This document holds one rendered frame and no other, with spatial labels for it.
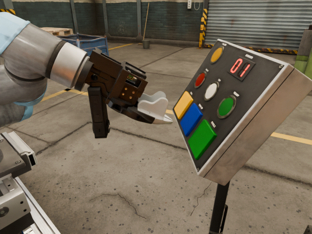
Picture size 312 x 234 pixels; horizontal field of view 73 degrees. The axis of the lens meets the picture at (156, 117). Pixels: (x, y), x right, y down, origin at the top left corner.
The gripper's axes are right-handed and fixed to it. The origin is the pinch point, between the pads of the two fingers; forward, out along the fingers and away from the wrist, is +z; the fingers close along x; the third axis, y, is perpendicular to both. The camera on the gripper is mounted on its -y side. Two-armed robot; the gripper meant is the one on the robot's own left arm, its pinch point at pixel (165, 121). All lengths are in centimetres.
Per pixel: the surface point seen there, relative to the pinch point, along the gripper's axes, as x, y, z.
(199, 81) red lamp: 19.4, 9.1, 10.0
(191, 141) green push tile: 1.9, -2.4, 9.6
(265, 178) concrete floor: 83, -42, 139
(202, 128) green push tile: 1.6, 1.8, 9.6
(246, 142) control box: -7.0, 6.3, 14.6
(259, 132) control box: -7.0, 9.4, 15.6
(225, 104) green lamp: 0.2, 9.8, 10.0
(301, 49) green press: 346, 115, 296
